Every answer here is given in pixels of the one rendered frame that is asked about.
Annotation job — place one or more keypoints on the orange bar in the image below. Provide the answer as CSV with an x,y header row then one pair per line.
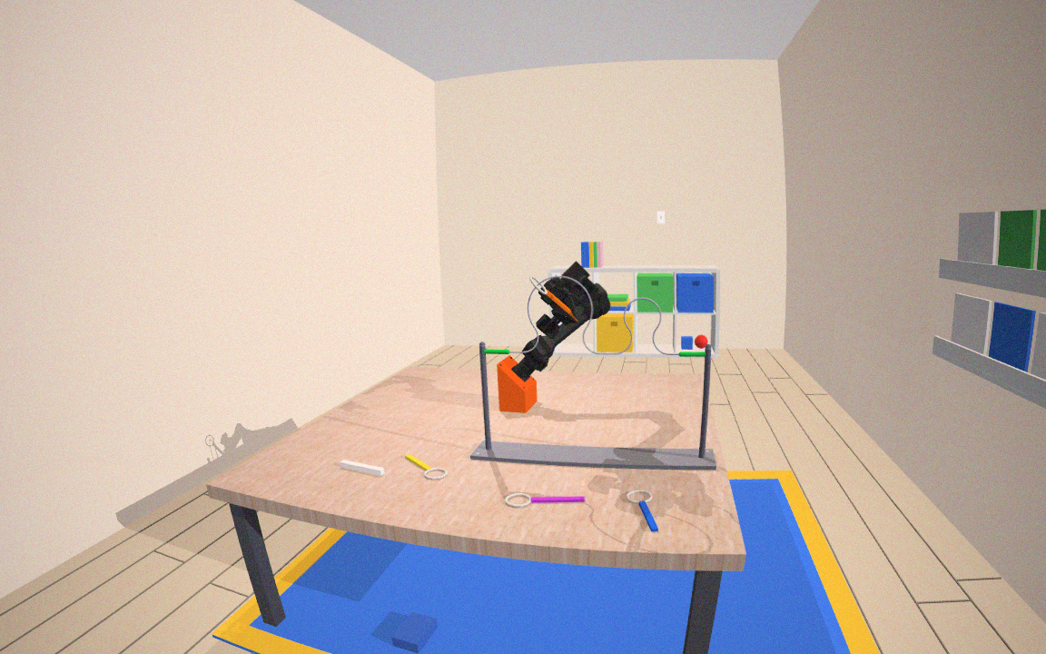
x,y
551,296

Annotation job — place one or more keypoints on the white loop with blue handle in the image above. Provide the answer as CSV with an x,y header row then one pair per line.
x,y
644,508

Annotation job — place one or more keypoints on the grey loop with yellow handle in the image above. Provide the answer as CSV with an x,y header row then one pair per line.
x,y
425,467

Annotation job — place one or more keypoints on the white rectangular bar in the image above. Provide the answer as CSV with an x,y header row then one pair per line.
x,y
356,466

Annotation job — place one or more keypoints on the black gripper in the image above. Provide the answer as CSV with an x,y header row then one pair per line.
x,y
549,326

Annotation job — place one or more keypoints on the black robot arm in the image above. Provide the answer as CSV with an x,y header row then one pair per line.
x,y
537,359

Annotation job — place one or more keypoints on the purple wand with white loop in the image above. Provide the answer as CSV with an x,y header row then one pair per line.
x,y
542,499

